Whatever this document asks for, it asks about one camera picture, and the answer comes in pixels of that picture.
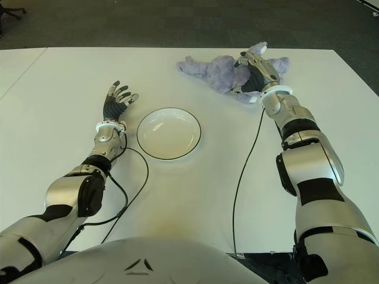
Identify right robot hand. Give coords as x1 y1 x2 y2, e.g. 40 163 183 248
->
232 50 282 95

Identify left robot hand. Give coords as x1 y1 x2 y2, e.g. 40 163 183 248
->
102 79 139 122

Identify purple plush bunny doll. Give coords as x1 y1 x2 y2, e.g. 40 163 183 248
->
176 42 291 105

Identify white plate black rim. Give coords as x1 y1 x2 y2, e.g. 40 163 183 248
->
136 108 203 161

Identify black office chair base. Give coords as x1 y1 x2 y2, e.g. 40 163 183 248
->
0 4 27 18

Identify grey robot torso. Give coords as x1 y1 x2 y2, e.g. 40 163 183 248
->
17 235 261 284

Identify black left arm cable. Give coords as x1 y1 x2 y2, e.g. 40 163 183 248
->
57 130 149 258

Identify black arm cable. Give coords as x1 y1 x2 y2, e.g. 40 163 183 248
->
57 130 149 258
231 105 266 258

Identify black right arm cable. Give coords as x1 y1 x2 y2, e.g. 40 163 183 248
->
231 105 266 258

